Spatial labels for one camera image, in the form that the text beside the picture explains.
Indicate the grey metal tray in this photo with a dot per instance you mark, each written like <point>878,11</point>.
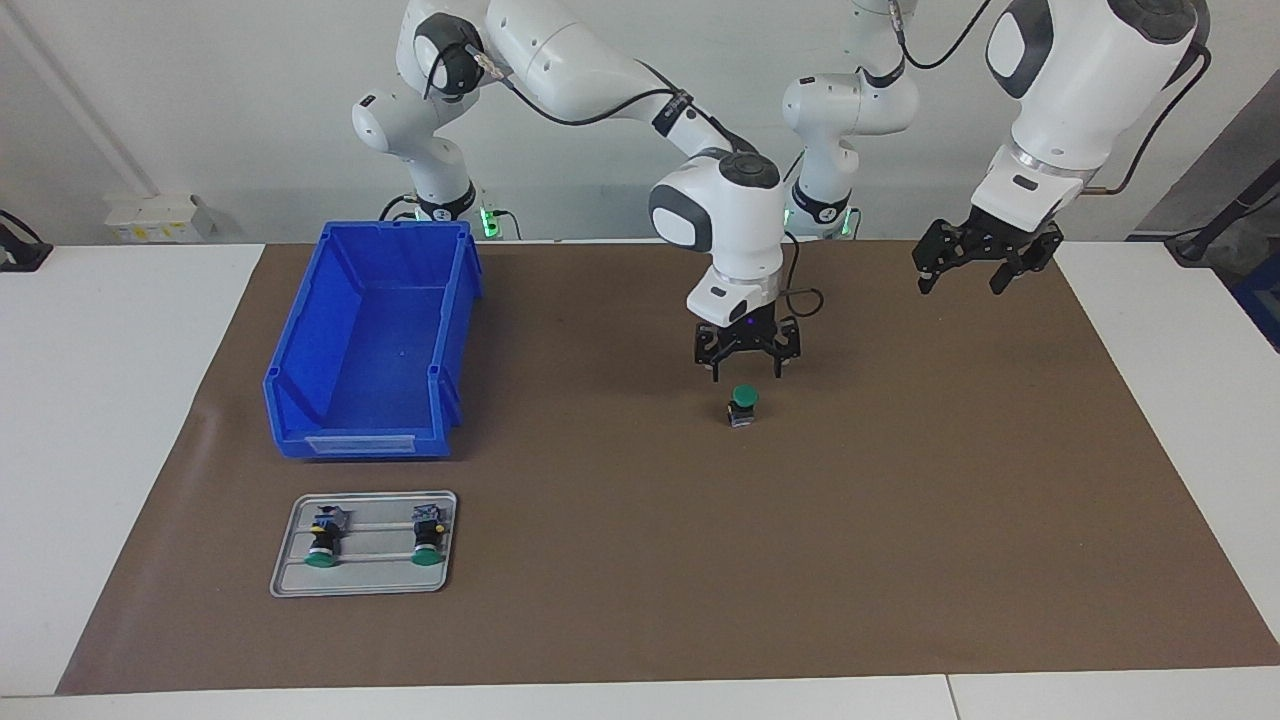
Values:
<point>370,575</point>

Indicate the white wall socket box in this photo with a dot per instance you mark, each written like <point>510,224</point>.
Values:
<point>150,220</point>

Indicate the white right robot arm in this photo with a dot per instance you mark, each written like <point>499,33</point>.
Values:
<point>720,210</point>

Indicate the green push button black base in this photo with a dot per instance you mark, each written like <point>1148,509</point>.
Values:
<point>743,395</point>

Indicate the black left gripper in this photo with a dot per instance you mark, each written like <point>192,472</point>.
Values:
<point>995,240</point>

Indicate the black table clamp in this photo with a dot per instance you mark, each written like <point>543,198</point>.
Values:
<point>25,255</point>

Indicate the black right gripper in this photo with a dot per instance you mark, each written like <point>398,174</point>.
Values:
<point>745,332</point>

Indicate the blue crate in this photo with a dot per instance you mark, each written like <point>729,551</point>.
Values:
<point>1265,300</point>

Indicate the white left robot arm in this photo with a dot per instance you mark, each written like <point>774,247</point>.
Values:
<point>1080,80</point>

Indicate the brown table mat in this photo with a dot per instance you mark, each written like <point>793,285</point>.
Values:
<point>650,550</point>

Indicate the green push button white base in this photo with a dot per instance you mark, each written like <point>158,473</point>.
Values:
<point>428,545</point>

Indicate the blue plastic storage bin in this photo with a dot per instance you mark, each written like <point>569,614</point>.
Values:
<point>380,350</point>

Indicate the green push button yellow base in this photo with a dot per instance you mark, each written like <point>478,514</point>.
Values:
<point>322,545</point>

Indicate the black stand with pole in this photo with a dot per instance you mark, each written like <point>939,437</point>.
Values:
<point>1190,248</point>

